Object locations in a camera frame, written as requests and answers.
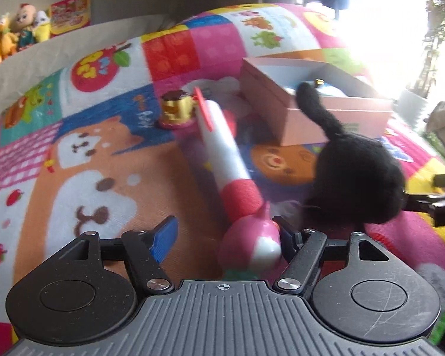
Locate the white toy rocket red fin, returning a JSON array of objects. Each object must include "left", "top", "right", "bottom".
[{"left": 193, "top": 87, "right": 264, "bottom": 219}]

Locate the grey plant pot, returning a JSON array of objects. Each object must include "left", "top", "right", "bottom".
[{"left": 395, "top": 89, "right": 429, "bottom": 128}]

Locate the blue white striped packet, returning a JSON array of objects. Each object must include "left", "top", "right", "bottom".
[{"left": 285, "top": 80, "right": 347, "bottom": 98}]

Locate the baby doll in green overalls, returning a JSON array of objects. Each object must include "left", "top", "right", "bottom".
[{"left": 15, "top": 4, "right": 38, "bottom": 50}]

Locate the gold pudding toy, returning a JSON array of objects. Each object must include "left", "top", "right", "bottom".
[{"left": 159, "top": 90, "right": 199, "bottom": 128}]

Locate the pink cardboard box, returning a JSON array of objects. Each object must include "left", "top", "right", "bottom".
[{"left": 240, "top": 57, "right": 394, "bottom": 147}]

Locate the colourful cartoon play mat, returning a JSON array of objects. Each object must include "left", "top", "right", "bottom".
[{"left": 0, "top": 3, "right": 445, "bottom": 356}]

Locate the black plush toy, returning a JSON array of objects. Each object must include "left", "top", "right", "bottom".
[{"left": 296, "top": 82, "right": 406, "bottom": 227}]

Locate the yellow bird plush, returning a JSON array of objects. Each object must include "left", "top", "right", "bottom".
[{"left": 0, "top": 13, "right": 17, "bottom": 58}]

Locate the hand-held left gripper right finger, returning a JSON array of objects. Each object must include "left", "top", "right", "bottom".
[{"left": 272, "top": 215, "right": 390, "bottom": 297}]

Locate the banana plush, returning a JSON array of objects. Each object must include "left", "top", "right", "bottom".
[{"left": 35, "top": 10, "right": 53, "bottom": 43}]

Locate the red picture box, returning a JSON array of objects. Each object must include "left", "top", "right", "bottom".
[{"left": 49, "top": 0, "right": 91, "bottom": 37}]

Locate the pink peach toy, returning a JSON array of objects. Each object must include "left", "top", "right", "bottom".
[{"left": 219, "top": 204, "right": 282, "bottom": 280}]

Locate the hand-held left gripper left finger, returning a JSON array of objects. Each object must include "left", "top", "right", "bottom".
[{"left": 65, "top": 216, "right": 179, "bottom": 295}]

